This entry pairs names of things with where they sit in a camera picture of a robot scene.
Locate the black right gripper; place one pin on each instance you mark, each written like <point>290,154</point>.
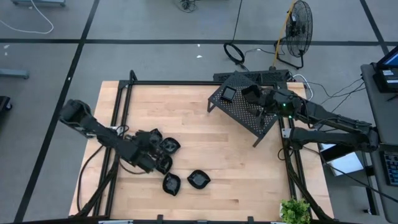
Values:
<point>278,101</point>

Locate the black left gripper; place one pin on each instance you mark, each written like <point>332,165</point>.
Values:
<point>144,149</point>

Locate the black wavy-edged plate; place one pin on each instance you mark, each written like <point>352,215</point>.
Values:
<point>157,133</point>
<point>199,179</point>
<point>171,184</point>
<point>170,145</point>
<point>164,165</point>
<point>251,93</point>

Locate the small black square plate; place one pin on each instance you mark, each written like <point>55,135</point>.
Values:
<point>228,93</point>

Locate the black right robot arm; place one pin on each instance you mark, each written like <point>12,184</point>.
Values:
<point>335,119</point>

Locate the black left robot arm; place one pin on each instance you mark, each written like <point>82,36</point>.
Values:
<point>102,133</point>

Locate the black perforated metal shelf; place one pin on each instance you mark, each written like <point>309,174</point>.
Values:
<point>242,112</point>

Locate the black desk beam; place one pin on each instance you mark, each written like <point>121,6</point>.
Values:
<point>334,154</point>

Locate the green potted plant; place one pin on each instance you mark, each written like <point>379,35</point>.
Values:
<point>295,213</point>

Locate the grey desk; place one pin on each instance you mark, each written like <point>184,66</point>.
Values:
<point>382,115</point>

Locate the black labelled desktop device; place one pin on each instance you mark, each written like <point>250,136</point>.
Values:
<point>385,85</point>

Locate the black keyboard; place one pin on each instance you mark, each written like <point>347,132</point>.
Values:
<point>391,169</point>

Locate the laptop screen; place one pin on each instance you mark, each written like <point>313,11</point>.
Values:
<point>391,59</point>

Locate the black chair part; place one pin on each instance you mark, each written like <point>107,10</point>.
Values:
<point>3,104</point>

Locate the grey metal bar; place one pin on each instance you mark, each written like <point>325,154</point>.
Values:
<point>14,74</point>

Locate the grey cart base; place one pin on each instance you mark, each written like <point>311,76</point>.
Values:
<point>37,2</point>

